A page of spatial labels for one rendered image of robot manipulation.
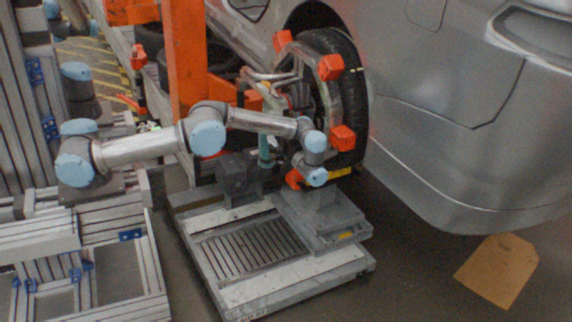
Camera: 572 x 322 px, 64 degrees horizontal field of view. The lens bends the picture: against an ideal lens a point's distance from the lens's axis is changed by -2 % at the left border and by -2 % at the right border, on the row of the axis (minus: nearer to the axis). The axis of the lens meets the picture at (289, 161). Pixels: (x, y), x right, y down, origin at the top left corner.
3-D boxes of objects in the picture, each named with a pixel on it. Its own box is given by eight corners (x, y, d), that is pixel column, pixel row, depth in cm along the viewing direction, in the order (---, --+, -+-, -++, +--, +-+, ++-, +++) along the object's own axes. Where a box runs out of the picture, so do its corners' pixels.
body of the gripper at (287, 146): (292, 129, 187) (308, 145, 179) (290, 147, 192) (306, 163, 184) (275, 134, 184) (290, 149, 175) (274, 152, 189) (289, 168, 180)
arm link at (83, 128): (105, 144, 169) (98, 112, 161) (101, 165, 158) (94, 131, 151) (69, 147, 166) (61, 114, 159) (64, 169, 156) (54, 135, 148)
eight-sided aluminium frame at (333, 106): (334, 183, 213) (349, 71, 182) (322, 186, 210) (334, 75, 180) (279, 127, 252) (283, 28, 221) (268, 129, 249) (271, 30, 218)
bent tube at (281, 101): (321, 99, 194) (323, 75, 188) (280, 107, 186) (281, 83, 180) (300, 82, 207) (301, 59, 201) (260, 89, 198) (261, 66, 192)
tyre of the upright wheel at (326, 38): (305, 79, 266) (355, 181, 245) (267, 86, 256) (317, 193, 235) (351, -7, 210) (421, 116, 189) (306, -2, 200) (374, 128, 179)
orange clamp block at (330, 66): (337, 79, 193) (346, 67, 185) (321, 83, 190) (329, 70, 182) (330, 65, 195) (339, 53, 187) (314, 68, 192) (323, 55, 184)
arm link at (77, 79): (92, 100, 196) (86, 70, 188) (59, 100, 194) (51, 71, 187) (98, 88, 206) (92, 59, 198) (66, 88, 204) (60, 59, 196)
